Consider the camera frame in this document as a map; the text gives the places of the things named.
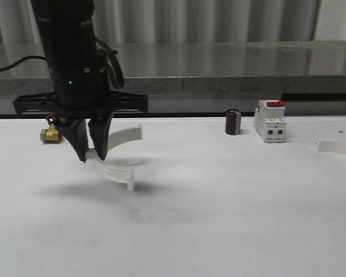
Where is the dark cylindrical capacitor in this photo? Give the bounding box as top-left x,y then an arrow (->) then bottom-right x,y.
225,109 -> 242,136

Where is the white circuit breaker red switch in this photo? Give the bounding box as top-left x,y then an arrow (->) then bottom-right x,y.
254,100 -> 287,143

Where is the white half pipe clamp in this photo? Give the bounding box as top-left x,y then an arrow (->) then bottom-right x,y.
86,123 -> 142,191
313,140 -> 346,156

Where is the black cable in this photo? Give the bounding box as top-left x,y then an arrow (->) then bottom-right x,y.
0,55 -> 48,73

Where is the brass valve red handle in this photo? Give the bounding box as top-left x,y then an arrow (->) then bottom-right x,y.
40,113 -> 63,143

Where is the grey stone ledge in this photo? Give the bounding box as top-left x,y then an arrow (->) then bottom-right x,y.
0,41 -> 346,116

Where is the grey corrugated curtain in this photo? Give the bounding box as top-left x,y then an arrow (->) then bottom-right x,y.
0,0 -> 346,45

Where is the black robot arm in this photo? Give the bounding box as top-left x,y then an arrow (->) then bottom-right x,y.
13,1 -> 148,161

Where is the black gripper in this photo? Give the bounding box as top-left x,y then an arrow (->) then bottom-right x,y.
13,62 -> 148,163

